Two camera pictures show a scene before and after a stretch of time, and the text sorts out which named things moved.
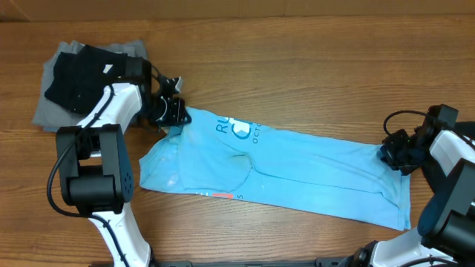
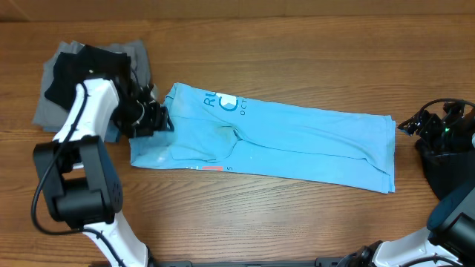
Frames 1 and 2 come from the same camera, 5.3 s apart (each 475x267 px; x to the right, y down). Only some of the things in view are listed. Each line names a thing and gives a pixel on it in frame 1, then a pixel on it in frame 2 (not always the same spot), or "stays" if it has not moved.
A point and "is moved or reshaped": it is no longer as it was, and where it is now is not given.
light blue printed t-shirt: [229, 153] is moved or reshaped
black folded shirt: [79, 78] stays
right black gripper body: [395, 153] → [423, 121]
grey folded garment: [50, 114] stays
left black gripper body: [165, 113] → [136, 119]
